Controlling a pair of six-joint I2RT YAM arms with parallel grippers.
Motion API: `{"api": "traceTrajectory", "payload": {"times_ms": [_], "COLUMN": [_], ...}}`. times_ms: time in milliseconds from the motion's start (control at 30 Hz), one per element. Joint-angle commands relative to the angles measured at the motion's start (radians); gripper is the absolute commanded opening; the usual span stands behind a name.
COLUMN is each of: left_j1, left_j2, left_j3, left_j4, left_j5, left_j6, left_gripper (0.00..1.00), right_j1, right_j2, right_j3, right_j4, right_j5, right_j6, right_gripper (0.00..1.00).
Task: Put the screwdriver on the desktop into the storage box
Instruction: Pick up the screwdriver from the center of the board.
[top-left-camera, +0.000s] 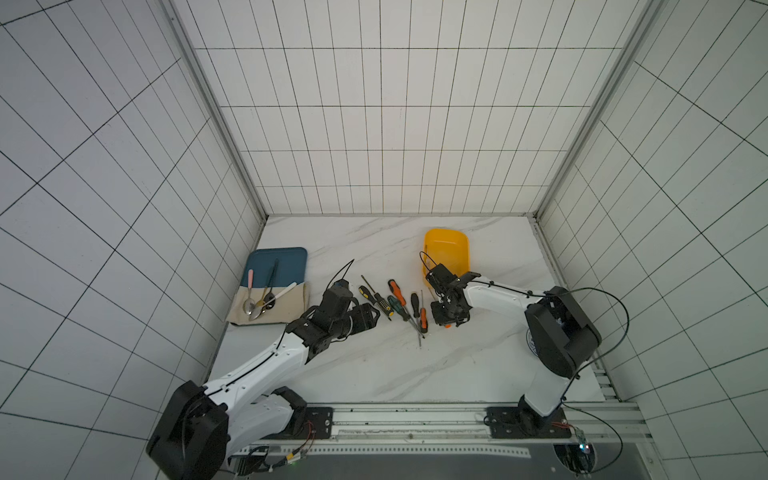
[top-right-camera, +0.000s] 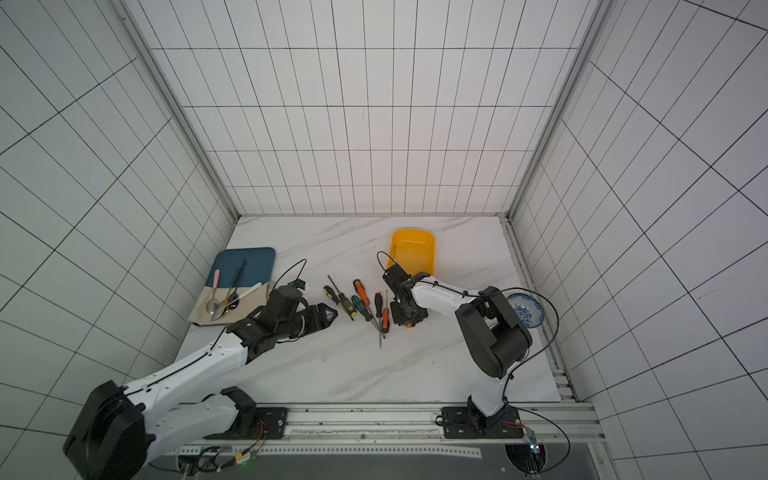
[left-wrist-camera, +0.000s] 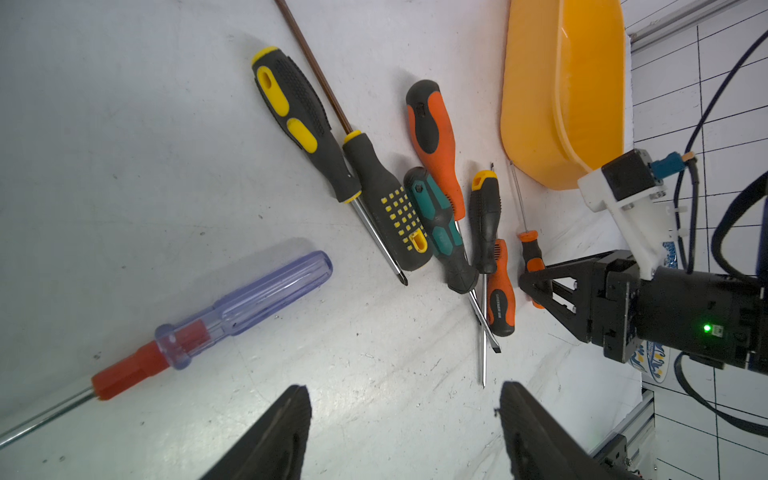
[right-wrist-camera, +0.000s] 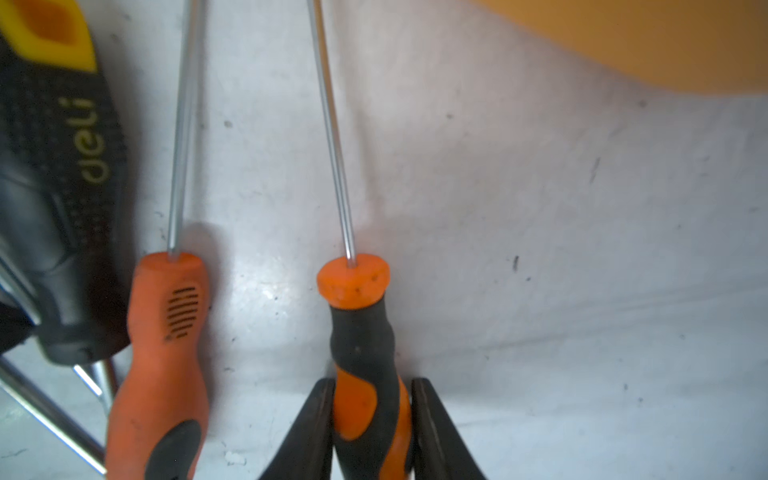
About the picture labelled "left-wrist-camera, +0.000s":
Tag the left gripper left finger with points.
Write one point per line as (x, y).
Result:
(275, 446)

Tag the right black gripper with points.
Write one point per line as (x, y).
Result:
(592, 297)

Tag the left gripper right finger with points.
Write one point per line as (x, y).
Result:
(540, 448)

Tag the short orange black screwdriver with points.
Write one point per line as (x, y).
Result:
(531, 251)

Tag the small orange black screwdriver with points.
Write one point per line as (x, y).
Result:
(501, 302)

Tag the slim black yellow-cap screwdriver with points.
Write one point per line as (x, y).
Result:
(484, 217)

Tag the green black screwdriver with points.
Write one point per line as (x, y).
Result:
(437, 217)

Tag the yellow plastic storage box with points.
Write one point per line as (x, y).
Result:
(563, 94)

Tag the black yellow dotted screwdriver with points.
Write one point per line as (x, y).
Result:
(382, 193)

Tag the large orange black screwdriver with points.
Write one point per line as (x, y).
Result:
(433, 139)

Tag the large black yellow screwdriver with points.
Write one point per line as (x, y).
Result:
(300, 114)

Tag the yellow blue patterned bowl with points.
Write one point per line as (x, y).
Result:
(653, 359)

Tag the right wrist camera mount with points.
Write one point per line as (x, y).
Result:
(629, 187)

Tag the purple transparent handle screwdriver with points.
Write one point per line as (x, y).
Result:
(175, 345)

